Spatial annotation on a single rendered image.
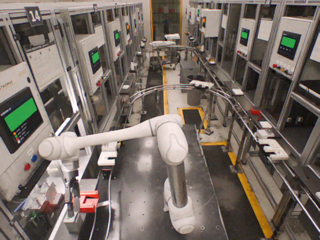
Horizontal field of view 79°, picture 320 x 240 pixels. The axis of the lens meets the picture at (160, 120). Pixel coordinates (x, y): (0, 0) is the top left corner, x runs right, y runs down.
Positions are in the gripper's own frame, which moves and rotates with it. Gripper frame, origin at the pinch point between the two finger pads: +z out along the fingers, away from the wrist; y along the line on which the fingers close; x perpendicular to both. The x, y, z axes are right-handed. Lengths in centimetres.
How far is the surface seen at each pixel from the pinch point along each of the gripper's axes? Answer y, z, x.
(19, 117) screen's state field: 28, -47, -9
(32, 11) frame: 21, -102, -4
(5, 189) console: 28.2, -17.8, -14.6
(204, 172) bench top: -70, 3, 92
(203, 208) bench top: -43, 25, 79
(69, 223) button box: -6.0, 8.7, -5.5
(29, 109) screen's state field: 22, -51, -8
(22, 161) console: 20.5, -28.2, -12.8
